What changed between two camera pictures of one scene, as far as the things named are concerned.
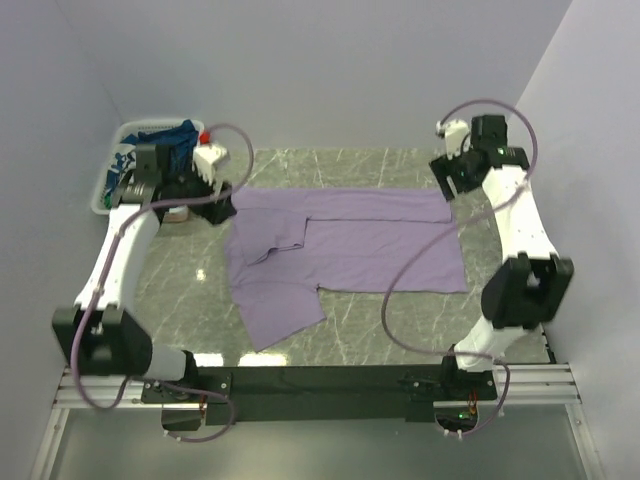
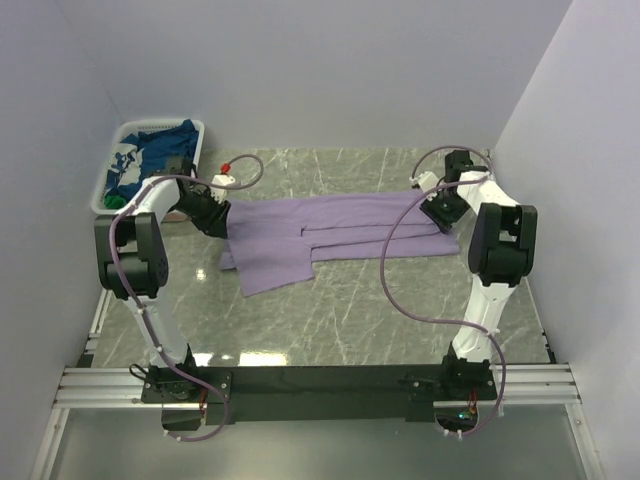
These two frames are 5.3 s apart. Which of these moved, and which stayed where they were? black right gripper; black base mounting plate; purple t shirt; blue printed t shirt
Moved: purple t shirt; black right gripper
Stayed: blue printed t shirt; black base mounting plate
